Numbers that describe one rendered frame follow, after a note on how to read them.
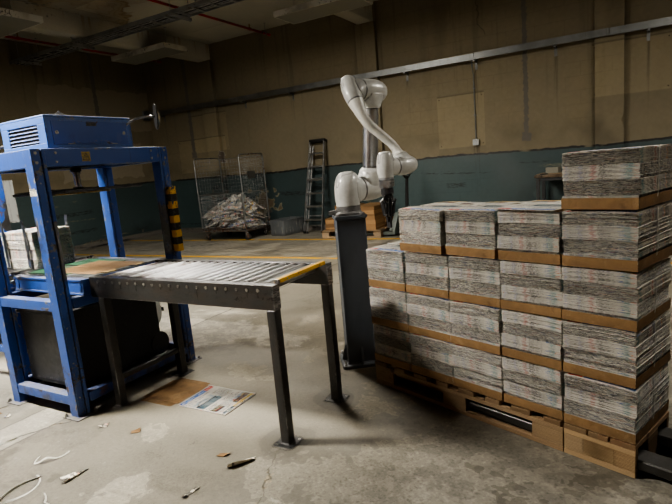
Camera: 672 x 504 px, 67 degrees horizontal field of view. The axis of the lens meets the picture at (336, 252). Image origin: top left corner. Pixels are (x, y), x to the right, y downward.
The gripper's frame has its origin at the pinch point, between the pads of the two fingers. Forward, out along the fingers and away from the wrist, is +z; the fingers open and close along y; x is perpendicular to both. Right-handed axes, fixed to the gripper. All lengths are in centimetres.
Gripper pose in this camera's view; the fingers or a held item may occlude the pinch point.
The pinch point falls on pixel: (389, 221)
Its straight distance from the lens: 308.4
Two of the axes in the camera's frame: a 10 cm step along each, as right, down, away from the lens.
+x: -6.5, -0.7, 7.6
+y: 7.6, -1.7, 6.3
